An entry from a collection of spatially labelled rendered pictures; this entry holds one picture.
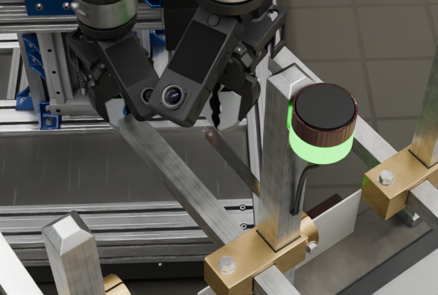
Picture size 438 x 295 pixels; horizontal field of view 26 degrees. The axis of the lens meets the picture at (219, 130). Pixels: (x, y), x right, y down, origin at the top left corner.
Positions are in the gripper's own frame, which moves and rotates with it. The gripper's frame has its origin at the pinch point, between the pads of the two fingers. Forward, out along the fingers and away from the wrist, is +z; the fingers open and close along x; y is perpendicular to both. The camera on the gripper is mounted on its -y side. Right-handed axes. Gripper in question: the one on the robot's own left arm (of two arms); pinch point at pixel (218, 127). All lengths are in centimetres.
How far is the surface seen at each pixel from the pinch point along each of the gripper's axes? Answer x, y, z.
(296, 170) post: -10.2, -0.6, -0.5
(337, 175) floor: 14, 71, 101
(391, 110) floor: 13, 96, 101
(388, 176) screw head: -14.7, 16.2, 16.3
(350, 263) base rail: -14.0, 11.0, 30.8
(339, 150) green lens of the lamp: -15.6, -3.0, -10.6
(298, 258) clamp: -11.3, 0.3, 17.4
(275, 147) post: -8.2, -1.8, -4.4
